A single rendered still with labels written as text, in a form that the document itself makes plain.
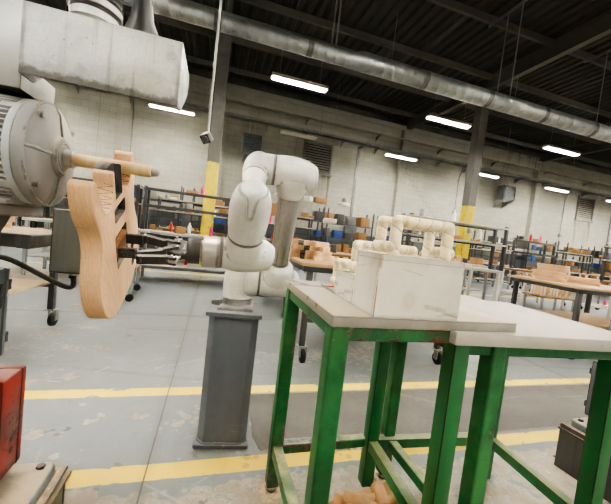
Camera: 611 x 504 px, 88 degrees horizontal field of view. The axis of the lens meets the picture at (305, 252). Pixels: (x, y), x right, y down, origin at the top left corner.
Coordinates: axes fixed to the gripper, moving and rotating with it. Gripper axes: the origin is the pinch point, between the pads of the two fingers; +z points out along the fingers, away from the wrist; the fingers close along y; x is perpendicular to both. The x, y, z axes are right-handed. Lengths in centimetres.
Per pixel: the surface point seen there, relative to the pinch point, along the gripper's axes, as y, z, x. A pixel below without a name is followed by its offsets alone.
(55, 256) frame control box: 13.1, 22.9, -14.2
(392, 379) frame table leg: 2, -110, -63
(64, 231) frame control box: 16.7, 20.9, -7.1
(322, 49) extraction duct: 524, -169, 92
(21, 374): -4, 30, -47
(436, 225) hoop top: -13, -82, 22
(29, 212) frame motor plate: 6.2, 23.4, 3.8
